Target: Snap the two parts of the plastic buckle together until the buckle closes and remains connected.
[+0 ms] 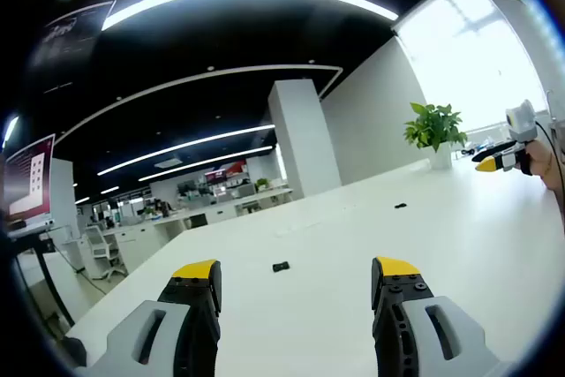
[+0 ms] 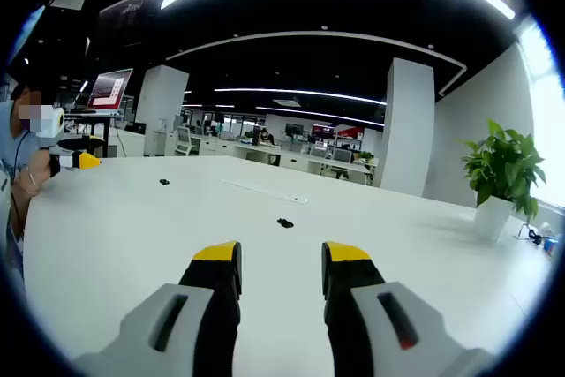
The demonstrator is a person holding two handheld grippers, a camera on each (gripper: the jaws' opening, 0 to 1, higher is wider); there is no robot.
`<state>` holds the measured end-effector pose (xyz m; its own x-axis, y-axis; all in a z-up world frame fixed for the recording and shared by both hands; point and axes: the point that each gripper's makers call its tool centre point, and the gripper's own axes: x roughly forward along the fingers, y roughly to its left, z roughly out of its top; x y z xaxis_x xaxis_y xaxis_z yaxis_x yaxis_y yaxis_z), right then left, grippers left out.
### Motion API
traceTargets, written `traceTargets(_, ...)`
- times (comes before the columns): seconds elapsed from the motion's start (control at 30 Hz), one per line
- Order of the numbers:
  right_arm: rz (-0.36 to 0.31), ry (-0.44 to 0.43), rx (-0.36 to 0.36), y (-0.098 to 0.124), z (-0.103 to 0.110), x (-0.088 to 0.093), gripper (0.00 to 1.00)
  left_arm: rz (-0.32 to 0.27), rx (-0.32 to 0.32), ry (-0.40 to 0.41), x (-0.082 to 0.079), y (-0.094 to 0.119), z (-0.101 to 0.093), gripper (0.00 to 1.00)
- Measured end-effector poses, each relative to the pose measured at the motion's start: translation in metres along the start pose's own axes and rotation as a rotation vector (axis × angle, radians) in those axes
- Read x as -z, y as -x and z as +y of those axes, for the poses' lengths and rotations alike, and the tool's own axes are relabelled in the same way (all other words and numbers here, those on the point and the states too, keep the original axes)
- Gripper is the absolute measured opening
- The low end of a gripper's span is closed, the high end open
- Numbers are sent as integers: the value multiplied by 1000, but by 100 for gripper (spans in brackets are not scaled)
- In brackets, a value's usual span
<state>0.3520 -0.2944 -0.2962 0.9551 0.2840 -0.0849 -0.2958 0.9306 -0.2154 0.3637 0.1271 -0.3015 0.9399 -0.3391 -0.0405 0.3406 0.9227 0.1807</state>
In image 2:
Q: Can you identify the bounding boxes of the black standing desk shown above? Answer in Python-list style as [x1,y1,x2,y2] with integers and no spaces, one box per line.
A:
[61,107,124,160]

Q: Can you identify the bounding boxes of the small blue object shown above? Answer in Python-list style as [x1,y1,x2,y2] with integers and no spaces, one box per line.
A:
[541,235,561,257]

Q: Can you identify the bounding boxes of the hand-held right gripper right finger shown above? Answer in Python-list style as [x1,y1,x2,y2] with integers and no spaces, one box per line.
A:
[320,240,502,377]

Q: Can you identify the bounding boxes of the white square pillar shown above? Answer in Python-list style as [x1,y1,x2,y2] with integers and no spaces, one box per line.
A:
[379,57,436,200]
[134,64,190,157]

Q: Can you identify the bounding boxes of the small black object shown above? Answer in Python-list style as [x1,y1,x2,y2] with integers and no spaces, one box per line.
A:
[520,222,545,246]

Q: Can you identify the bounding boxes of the black cable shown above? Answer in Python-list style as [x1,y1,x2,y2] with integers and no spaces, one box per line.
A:
[11,132,26,219]

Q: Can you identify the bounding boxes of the white office chair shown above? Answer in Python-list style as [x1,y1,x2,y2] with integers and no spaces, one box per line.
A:
[174,125,202,156]

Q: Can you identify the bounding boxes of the large display screen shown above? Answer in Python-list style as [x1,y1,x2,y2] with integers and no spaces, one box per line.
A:
[87,68,134,111]

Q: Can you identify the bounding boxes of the dark hanging banner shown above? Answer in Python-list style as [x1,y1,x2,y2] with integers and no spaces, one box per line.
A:
[94,0,169,49]

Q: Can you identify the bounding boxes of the straight ceiling light strip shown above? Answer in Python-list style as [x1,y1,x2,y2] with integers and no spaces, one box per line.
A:
[255,106,385,127]
[214,87,388,107]

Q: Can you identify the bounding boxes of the person's left hand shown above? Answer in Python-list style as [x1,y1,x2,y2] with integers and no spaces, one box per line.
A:
[27,148,54,185]

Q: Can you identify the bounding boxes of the red white wall sign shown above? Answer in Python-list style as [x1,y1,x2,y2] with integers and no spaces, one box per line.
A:
[312,123,365,144]

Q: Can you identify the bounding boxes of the person in light blue shirt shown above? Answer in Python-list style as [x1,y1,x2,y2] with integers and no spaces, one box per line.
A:
[0,101,26,281]

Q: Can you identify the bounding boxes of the green potted plant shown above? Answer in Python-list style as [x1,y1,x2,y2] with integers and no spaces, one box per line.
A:
[458,118,548,244]

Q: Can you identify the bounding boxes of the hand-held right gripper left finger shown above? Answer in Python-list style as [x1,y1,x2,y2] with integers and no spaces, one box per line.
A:
[65,239,243,377]

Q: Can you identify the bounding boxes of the row of white office desks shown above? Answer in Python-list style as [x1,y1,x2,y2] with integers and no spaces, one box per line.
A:
[233,142,374,186]

